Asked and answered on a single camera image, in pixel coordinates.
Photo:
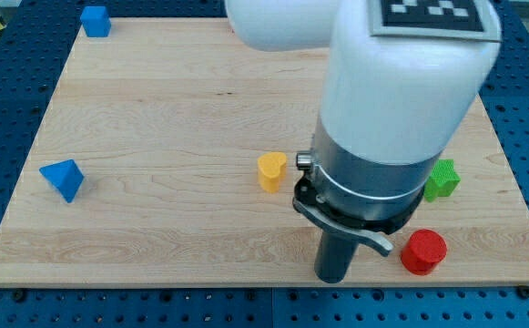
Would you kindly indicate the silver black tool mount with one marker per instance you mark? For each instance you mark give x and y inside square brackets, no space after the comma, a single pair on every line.
[353,200]

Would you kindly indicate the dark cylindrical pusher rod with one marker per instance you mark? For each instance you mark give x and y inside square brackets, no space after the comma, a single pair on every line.
[333,257]

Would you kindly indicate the red cylinder block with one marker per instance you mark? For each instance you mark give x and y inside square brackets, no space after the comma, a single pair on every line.
[423,252]

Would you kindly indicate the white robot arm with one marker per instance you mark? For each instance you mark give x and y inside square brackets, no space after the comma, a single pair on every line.
[401,76]

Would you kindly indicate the green star block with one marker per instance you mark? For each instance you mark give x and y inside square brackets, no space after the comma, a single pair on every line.
[442,181]

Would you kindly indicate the yellow heart block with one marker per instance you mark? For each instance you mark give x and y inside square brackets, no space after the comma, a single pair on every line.
[272,168]

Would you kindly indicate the wooden board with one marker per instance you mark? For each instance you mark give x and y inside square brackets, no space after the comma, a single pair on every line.
[166,119]

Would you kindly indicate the black white fiducial marker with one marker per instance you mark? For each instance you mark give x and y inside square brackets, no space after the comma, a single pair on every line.
[448,19]

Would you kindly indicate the blue triangular block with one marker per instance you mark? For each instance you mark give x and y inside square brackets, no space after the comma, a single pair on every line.
[65,176]

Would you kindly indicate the blue cube block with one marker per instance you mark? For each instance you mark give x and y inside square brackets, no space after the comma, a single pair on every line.
[95,21]

